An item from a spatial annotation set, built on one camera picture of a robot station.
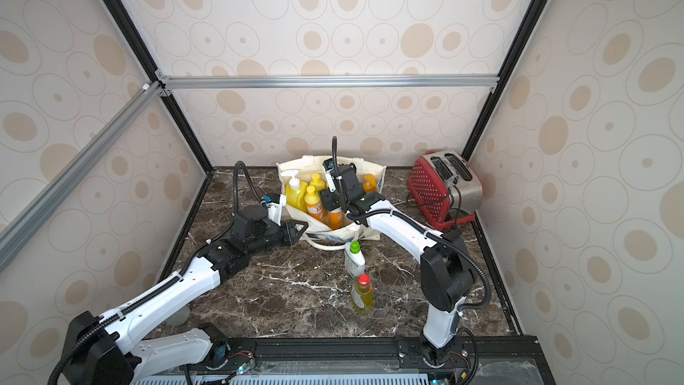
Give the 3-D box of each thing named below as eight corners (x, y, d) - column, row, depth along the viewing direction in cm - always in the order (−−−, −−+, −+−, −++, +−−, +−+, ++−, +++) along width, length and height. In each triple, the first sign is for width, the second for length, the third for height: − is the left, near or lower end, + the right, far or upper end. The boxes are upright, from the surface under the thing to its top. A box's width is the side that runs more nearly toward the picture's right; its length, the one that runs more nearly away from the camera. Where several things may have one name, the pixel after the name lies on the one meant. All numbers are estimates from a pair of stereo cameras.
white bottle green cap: (354, 285, 88) (356, 260, 74) (345, 269, 92) (345, 243, 77) (363, 280, 89) (366, 254, 75) (354, 265, 93) (355, 237, 78)
